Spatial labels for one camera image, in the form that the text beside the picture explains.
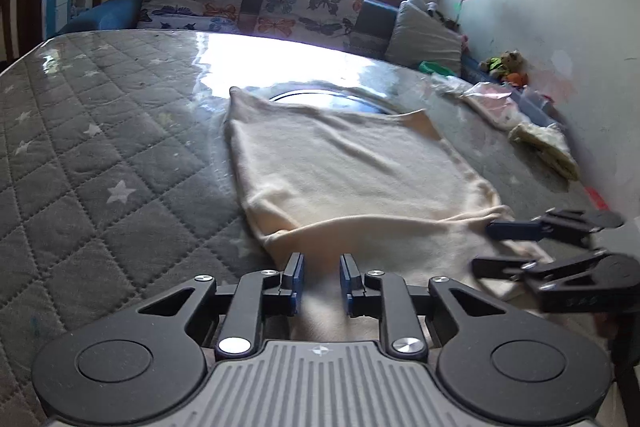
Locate cream knit garment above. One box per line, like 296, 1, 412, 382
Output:
227, 86, 556, 343

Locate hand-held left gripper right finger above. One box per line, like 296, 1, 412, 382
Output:
339, 253, 507, 362

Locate pink folded clothes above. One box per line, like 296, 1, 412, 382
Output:
462, 82, 523, 130

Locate blue sofa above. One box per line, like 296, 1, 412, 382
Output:
55, 0, 471, 78

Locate butterfly print pillow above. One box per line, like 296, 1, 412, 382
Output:
255, 0, 366, 50
136, 0, 248, 34

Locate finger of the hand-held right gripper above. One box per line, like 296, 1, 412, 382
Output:
471, 253, 603, 314
485, 208, 626, 243

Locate blue cabinet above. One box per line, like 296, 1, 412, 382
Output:
42, 0, 83, 32

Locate brown teddy bear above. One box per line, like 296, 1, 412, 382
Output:
500, 50, 523, 75

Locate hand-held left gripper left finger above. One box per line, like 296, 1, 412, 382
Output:
136, 252, 306, 359

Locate yellow floral cloth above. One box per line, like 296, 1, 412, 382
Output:
507, 122, 581, 182

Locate clear plastic bag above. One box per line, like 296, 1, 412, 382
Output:
430, 73, 476, 98

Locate grey star quilted mat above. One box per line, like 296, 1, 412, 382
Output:
0, 29, 626, 427

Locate clear plastic storage box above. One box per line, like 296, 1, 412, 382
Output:
515, 86, 563, 128

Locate grey pillow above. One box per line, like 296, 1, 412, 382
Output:
385, 1, 463, 75

